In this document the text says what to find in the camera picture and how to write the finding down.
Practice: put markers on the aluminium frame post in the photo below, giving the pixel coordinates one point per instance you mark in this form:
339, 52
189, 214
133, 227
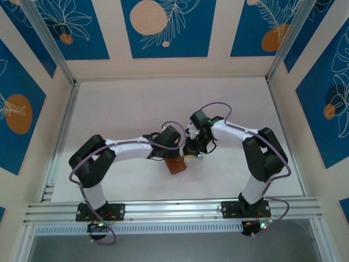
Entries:
289, 41
50, 41

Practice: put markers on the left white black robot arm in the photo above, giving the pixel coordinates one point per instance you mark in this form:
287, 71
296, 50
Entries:
131, 148

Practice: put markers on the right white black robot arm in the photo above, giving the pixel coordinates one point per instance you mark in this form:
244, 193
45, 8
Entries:
229, 136

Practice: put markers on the brown leather card holder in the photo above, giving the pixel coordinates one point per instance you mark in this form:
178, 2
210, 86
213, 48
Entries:
177, 166

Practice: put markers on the aluminium mounting rail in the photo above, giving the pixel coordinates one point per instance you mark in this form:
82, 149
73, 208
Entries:
174, 211

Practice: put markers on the controller board with LED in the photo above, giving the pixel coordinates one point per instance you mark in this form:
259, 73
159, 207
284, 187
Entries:
249, 229
95, 227

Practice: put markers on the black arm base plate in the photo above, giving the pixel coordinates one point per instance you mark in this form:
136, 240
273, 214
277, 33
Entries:
120, 211
229, 210

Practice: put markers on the grey metal panel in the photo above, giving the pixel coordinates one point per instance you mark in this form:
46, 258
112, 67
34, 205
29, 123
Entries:
174, 248

